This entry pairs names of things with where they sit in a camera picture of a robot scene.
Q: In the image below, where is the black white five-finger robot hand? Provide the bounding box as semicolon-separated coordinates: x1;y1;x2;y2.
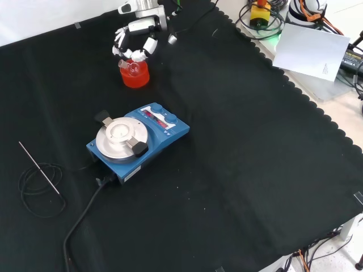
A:
112;15;168;62

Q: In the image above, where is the clear glass round-bottom flask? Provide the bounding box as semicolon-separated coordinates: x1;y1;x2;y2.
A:
118;58;141;77

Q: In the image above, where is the heater with blue base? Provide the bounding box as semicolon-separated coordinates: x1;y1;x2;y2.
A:
86;102;191;186

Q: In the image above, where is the yellow stop button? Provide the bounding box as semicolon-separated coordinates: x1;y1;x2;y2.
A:
249;0;272;29

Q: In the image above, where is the black bench cloth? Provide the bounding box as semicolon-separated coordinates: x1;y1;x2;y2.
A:
0;0;363;272

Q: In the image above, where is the pale board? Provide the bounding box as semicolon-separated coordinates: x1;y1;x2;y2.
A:
272;23;352;83

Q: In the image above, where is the thin steel probe rod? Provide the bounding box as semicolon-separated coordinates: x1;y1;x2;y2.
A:
18;141;61;196

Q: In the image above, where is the black power adapter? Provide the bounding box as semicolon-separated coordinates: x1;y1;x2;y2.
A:
339;48;363;77

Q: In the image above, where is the red ribbed flask ring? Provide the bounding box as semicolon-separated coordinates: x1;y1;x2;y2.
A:
119;58;150;89

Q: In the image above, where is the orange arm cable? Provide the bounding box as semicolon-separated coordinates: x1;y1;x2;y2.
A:
299;0;345;36

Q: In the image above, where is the thick black power cable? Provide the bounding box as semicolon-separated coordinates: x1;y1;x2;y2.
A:
62;175;117;272

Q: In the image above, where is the thin black coiled cable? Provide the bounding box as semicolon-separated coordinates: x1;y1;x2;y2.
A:
18;162;67;219

